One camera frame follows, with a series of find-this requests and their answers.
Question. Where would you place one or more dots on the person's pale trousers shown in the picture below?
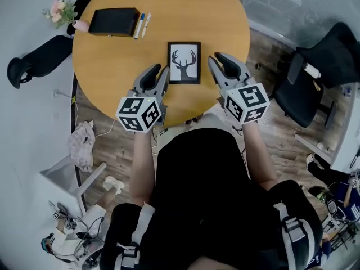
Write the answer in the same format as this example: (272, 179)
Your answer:
(208, 121)

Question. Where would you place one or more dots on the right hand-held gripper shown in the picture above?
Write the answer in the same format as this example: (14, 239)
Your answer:
(247, 100)

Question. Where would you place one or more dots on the black mesh office chair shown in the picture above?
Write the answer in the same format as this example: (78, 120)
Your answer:
(306, 97)

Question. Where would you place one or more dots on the black rectangular box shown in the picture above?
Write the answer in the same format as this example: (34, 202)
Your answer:
(114, 21)

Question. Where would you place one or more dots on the black chair with headrest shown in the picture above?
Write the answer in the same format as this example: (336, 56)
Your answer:
(45, 58)

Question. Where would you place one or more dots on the white wall socket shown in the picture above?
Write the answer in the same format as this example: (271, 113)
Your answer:
(56, 93)

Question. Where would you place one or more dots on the small pale vase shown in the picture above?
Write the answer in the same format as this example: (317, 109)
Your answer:
(81, 26)

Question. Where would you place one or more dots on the blue capped white marker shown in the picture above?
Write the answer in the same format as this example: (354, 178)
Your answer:
(139, 25)

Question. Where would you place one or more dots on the round wooden table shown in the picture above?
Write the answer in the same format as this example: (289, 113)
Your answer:
(112, 66)

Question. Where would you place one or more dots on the pale checked cloth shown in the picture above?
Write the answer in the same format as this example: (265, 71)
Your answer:
(81, 148)

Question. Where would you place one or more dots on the white office table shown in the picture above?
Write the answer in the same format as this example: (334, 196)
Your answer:
(347, 128)

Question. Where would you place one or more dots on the person's left forearm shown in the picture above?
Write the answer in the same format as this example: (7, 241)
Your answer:
(142, 167)

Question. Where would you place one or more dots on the grey table foot bar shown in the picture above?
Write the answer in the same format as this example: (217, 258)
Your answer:
(310, 145)

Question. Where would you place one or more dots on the white bottle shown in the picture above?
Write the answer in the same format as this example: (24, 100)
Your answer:
(312, 70)

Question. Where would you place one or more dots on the glass partition with blinds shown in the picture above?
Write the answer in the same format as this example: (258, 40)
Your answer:
(281, 1)

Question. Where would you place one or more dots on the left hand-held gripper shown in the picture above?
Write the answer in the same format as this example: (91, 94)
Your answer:
(137, 112)

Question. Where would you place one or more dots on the framed deer picture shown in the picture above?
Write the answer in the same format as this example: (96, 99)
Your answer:
(184, 63)

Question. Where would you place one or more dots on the white pen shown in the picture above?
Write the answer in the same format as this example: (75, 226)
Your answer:
(146, 24)

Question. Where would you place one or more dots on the person's right forearm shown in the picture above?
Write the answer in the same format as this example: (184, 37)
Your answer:
(258, 153)

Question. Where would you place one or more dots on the person's black shirt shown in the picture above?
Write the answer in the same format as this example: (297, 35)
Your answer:
(202, 195)

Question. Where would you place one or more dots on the pink flower bouquet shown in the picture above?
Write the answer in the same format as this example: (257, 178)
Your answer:
(62, 11)

